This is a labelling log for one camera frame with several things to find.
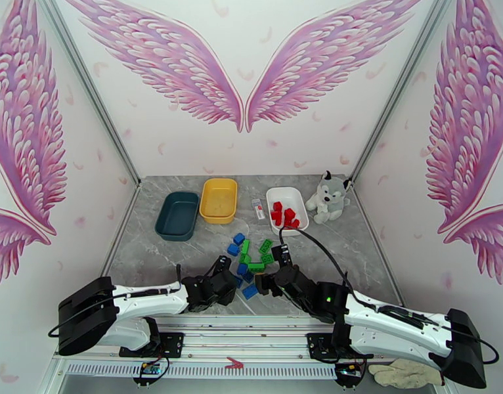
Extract small circuit board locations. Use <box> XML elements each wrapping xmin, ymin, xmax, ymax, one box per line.
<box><xmin>333</xmin><ymin>362</ymin><xmax>365</xmax><ymax>387</ymax></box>
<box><xmin>132</xmin><ymin>362</ymin><xmax>170</xmax><ymax>385</ymax></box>

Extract yellow plastic container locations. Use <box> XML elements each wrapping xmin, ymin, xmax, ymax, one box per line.
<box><xmin>198</xmin><ymin>178</ymin><xmax>239</xmax><ymax>225</ymax></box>

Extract teal plastic container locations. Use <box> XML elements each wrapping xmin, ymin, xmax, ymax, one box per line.
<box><xmin>154</xmin><ymin>191</ymin><xmax>200</xmax><ymax>242</ymax></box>

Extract white plastic container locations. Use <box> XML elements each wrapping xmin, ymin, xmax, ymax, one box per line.
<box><xmin>265</xmin><ymin>186</ymin><xmax>310</xmax><ymax>236</ymax></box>

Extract grey husky plush toy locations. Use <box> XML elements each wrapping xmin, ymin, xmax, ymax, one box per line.
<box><xmin>305</xmin><ymin>170</ymin><xmax>353</xmax><ymax>225</ymax></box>

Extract white work glove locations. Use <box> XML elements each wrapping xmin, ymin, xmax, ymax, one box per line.
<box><xmin>368</xmin><ymin>359</ymin><xmax>445</xmax><ymax>387</ymax></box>

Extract aluminium linear rail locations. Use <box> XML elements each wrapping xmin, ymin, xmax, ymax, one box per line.
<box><xmin>159</xmin><ymin>315</ymin><xmax>347</xmax><ymax>358</ymax></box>

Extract black right camera cable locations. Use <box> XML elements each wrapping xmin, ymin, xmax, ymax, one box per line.
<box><xmin>279</xmin><ymin>227</ymin><xmax>359</xmax><ymax>301</ymax></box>

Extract white perforated cable tray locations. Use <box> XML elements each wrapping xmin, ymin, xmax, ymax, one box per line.
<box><xmin>62</xmin><ymin>361</ymin><xmax>343</xmax><ymax>380</ymax></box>

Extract aluminium table edge rail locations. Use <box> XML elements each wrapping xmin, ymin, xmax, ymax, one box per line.
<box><xmin>98</xmin><ymin>181</ymin><xmax>142</xmax><ymax>283</ymax></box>
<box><xmin>351</xmin><ymin>181</ymin><xmax>402</xmax><ymax>303</ymax></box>

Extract aluminium frame post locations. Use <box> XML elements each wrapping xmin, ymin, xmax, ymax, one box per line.
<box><xmin>34</xmin><ymin>0</ymin><xmax>142</xmax><ymax>186</ymax></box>
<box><xmin>351</xmin><ymin>0</ymin><xmax>462</xmax><ymax>181</ymax></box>

